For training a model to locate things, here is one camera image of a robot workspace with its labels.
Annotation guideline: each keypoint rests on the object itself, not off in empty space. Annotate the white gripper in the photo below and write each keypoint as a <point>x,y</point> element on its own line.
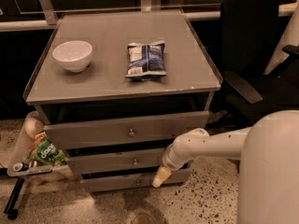
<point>168,162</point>

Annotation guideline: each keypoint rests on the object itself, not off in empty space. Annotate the grey drawer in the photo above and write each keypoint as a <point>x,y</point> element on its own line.
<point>128,179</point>
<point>121,131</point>
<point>109,162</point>

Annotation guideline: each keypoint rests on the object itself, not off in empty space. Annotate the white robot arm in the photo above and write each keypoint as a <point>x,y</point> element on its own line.
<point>268,189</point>

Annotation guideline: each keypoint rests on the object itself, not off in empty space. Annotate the grey top drawer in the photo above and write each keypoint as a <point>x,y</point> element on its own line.
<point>121,131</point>

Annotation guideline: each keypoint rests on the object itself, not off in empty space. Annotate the grey bottom drawer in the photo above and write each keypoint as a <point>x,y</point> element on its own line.
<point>128,179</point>

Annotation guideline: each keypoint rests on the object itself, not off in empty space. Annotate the grey drawer cabinet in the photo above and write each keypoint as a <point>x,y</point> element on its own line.
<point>103,92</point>

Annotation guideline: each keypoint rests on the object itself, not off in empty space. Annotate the blue chip bag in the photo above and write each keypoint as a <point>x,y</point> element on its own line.
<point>146,61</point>

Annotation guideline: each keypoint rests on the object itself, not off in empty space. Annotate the green snack bag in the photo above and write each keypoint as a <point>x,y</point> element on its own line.
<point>44,151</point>

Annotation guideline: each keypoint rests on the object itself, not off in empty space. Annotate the clear side bin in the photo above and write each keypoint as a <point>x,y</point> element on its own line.
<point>36,168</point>

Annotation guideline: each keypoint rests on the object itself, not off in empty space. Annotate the white paper roll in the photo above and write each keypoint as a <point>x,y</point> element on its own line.
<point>33,127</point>

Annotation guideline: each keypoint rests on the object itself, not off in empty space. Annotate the soda can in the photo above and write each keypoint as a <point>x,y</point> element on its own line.
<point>20,167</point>

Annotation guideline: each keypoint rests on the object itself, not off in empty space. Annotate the white ceramic bowl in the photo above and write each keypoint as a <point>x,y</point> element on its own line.
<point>73,56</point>

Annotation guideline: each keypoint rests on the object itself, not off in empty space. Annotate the black stand leg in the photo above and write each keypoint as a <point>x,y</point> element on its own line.
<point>10,209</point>

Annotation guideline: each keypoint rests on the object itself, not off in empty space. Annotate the black office chair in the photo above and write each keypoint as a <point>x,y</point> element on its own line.
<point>249,31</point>

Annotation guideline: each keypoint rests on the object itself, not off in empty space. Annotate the metal railing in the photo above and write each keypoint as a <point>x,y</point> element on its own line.
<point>27,15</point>

